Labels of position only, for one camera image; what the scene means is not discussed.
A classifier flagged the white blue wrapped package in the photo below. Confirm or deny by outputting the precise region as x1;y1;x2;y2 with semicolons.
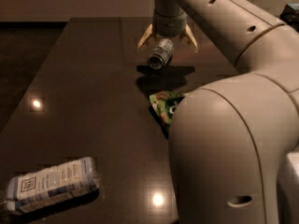
5;157;100;215

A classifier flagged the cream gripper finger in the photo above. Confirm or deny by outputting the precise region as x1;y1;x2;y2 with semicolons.
179;24;198;51
137;24;156;51

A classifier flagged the silver green 7up can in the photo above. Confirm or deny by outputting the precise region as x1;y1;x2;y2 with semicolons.
148;38;174;70

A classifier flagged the green dang chips bag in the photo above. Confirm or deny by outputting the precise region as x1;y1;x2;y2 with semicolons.
149;91;189;132

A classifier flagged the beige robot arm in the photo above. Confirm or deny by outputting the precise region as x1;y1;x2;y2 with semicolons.
138;0;299;224

